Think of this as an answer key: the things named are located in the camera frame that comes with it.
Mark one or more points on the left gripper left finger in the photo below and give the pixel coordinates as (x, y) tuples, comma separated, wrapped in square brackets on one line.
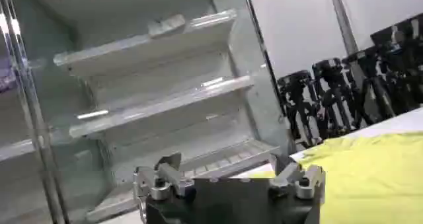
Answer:
[(165, 175)]

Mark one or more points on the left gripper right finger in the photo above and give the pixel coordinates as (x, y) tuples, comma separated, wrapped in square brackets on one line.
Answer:
[(309, 180)]

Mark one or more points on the yellow-green cloth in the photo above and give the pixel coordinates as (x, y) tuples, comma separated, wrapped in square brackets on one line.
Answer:
[(370, 179)]

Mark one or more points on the empty white shelf unit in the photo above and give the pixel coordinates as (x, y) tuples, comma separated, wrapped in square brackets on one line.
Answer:
[(158, 90)]

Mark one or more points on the black monitor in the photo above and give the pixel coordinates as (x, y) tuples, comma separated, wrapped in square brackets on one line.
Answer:
[(406, 27)]

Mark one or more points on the grey wall pillar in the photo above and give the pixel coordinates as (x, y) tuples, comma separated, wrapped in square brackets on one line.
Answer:
[(343, 17)]

